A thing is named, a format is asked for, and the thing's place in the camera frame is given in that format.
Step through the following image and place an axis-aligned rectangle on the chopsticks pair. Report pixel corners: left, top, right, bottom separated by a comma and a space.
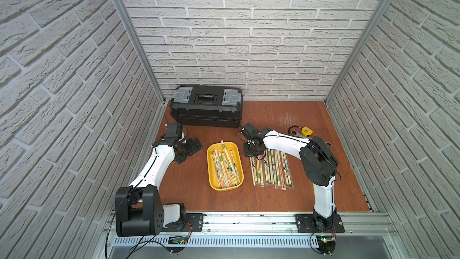
281, 152, 293, 189
250, 157, 259, 186
256, 157, 265, 187
267, 149, 277, 188
272, 150, 282, 189
263, 153, 271, 186
276, 151, 286, 190

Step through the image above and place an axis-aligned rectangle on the yellow plastic storage box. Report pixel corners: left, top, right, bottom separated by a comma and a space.
206, 141, 245, 192

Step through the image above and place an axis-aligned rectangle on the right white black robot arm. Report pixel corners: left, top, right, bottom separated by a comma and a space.
240, 124, 339, 231

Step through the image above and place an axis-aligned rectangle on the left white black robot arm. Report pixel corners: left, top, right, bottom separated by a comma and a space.
115, 137, 202, 237

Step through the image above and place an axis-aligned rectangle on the wrapped chopsticks pile in box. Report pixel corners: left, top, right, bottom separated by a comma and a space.
211, 140, 242, 189

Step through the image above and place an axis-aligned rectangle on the silver metal wrench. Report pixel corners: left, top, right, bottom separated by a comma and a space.
290, 130, 305, 138

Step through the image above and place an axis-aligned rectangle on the black plastic toolbox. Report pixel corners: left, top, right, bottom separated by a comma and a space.
170, 85, 243, 128

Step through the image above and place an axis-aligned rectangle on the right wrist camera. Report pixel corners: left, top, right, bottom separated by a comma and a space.
240, 123, 260, 141

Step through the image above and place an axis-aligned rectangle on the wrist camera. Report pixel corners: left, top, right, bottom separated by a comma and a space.
240, 123, 260, 141
164, 122, 184, 140

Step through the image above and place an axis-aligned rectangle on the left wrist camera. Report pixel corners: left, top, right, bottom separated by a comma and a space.
164, 122, 184, 140

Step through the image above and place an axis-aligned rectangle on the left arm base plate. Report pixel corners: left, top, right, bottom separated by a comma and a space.
162, 212, 204, 233

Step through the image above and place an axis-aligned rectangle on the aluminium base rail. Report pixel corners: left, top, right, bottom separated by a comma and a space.
94, 211, 402, 259

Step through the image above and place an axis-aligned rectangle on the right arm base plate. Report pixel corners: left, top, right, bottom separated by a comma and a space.
294, 213, 345, 233

